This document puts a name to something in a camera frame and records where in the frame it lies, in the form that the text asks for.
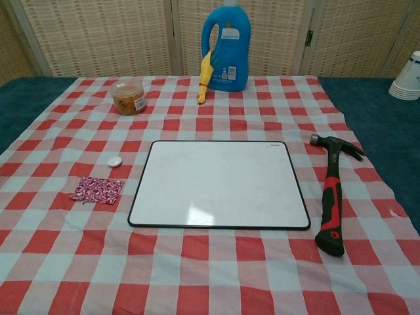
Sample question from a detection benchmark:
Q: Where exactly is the red and white checkered cloth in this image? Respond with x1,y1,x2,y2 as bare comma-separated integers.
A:
0,75,420,315

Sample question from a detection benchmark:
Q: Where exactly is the red and black claw hammer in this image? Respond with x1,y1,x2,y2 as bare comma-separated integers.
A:
309,133,366,259

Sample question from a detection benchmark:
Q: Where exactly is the blue detergent bottle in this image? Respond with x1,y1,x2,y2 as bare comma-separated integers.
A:
201,0,253,93

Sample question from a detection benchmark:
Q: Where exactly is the dark blue table cover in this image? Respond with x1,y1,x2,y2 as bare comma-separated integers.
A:
0,75,420,232

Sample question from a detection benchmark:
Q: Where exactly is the white square board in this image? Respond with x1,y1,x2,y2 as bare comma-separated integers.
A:
127,140,312,230

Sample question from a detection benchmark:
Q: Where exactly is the stack of white paper cups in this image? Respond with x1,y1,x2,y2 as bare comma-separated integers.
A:
388,51,420,101

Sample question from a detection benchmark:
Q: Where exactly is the woven bamboo folding screen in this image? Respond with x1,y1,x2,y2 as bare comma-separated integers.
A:
0,0,420,87

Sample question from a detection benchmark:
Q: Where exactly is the yellow rubber chicken toy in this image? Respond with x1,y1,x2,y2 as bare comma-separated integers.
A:
196,49,214,106

